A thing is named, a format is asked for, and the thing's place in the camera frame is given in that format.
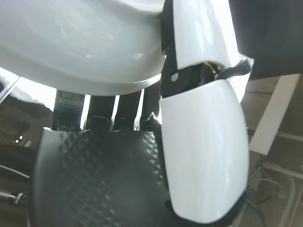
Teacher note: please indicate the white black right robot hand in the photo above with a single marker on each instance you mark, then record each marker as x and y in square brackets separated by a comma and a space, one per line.
[203, 153]

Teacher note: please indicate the white table leg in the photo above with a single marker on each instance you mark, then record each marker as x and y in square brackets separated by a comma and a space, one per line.
[272, 113]

